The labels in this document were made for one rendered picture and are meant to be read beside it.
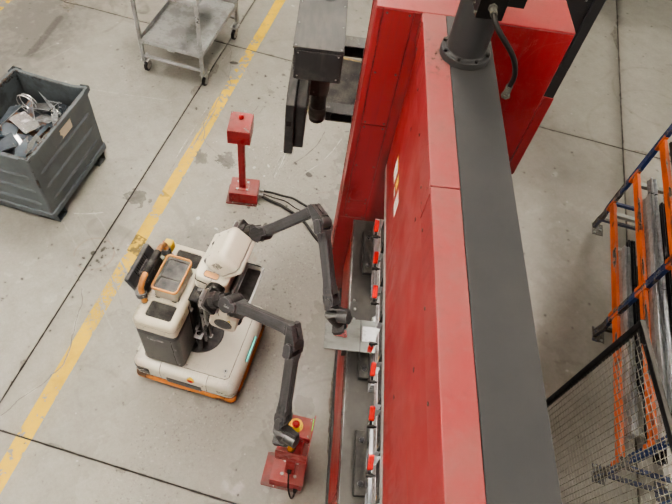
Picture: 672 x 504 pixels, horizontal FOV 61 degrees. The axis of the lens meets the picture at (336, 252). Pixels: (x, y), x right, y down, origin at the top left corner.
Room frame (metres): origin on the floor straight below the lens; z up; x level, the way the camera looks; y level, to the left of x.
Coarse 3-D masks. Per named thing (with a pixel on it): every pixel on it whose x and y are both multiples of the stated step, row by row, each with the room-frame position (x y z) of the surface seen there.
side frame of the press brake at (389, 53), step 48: (384, 0) 2.24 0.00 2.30; (432, 0) 2.31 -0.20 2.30; (528, 0) 2.45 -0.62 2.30; (384, 48) 2.20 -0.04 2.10; (528, 48) 2.26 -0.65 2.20; (384, 96) 2.20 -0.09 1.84; (528, 96) 2.27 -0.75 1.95; (384, 144) 2.21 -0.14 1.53; (384, 192) 2.21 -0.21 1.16; (336, 240) 2.19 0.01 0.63
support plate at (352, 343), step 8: (352, 320) 1.44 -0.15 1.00; (360, 320) 1.45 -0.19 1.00; (328, 328) 1.36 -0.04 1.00; (352, 328) 1.39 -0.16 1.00; (328, 336) 1.32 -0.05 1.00; (336, 336) 1.33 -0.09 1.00; (352, 336) 1.35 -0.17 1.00; (328, 344) 1.28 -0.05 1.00; (336, 344) 1.28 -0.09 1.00; (344, 344) 1.29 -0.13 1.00; (352, 344) 1.30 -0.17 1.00; (360, 344) 1.31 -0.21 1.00; (368, 344) 1.32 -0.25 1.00; (368, 352) 1.27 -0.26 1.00
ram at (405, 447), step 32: (416, 96) 1.94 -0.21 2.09; (416, 128) 1.76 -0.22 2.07; (416, 160) 1.60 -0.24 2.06; (416, 192) 1.45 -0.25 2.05; (384, 224) 1.82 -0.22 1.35; (416, 224) 1.31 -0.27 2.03; (416, 256) 1.18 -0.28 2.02; (416, 288) 1.05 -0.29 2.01; (416, 320) 0.94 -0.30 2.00; (384, 352) 1.09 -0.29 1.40; (416, 352) 0.83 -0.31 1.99; (384, 384) 0.95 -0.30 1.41; (416, 384) 0.72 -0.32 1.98; (384, 416) 0.81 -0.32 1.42; (416, 416) 0.63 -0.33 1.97; (384, 448) 0.68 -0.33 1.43; (416, 448) 0.53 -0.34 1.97; (384, 480) 0.56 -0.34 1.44; (416, 480) 0.45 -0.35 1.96
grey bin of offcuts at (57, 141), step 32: (0, 96) 2.89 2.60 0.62; (32, 96) 3.11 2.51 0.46; (64, 96) 3.07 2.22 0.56; (0, 128) 2.69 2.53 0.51; (32, 128) 2.67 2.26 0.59; (64, 128) 2.70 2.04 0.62; (96, 128) 3.02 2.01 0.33; (0, 160) 2.31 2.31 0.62; (32, 160) 2.32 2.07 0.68; (64, 160) 2.59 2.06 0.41; (96, 160) 2.89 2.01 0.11; (0, 192) 2.32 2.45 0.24; (32, 192) 2.29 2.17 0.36; (64, 192) 2.47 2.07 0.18
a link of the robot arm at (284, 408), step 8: (288, 344) 1.07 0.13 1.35; (288, 352) 1.04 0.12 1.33; (296, 352) 1.08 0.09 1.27; (288, 360) 1.03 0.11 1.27; (296, 360) 1.04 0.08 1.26; (288, 368) 1.01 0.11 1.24; (296, 368) 1.02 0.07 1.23; (288, 376) 0.98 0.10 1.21; (288, 384) 0.96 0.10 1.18; (280, 392) 0.93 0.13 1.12; (288, 392) 0.93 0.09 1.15; (280, 400) 0.91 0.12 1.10; (288, 400) 0.91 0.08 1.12; (280, 408) 0.88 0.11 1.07; (288, 408) 0.88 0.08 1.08; (280, 416) 0.85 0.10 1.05; (288, 416) 0.87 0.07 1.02
